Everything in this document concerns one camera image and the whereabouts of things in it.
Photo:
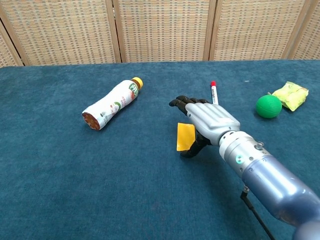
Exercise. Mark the white bottle with yellow cap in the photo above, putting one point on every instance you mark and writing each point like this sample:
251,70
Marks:
115,103

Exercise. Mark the yellow green snack packet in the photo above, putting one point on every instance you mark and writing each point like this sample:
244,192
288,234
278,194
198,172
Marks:
291,96

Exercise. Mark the red capped white marker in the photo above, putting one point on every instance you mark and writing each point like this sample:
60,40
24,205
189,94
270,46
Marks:
214,93

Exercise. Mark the right blue silver robot arm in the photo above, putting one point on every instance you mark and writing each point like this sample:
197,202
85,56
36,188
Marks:
270,180

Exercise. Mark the woven bamboo screen panel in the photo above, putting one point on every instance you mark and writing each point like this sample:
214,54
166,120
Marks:
70,32
307,37
162,30
6,55
255,30

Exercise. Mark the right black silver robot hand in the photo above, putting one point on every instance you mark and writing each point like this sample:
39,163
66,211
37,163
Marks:
212,120

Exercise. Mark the green ball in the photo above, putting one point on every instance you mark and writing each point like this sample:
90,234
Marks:
268,105

